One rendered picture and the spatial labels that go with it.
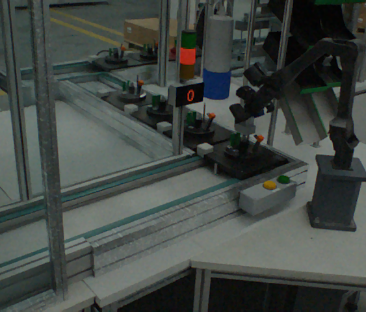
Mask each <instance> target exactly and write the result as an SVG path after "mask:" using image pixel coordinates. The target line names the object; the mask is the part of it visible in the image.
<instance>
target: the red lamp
mask: <svg viewBox="0 0 366 312"><path fill-rule="evenodd" d="M195 58H196V49H183V48H180V61H179V62H180V63H182V64H194V63H195Z"/></svg>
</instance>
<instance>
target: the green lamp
mask: <svg viewBox="0 0 366 312"><path fill-rule="evenodd" d="M196 37H197V33H196V34H184V33H181V47H180V48H183V49H196Z"/></svg>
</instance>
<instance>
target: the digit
mask: <svg viewBox="0 0 366 312"><path fill-rule="evenodd" d="M196 87H197V86H190V87H186V89H185V104H187V103H194V102H196Z"/></svg>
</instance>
